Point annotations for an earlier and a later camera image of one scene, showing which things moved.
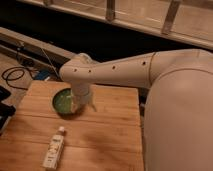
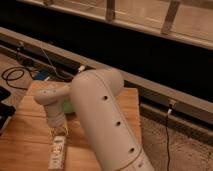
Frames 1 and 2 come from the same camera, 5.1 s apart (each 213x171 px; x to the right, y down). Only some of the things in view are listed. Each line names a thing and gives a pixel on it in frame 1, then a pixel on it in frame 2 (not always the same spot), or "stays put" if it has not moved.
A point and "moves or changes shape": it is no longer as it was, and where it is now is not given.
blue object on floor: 42,75 stays put
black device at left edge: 6,111 stays put
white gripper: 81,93 -> 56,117
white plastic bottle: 54,152 moves or changes shape
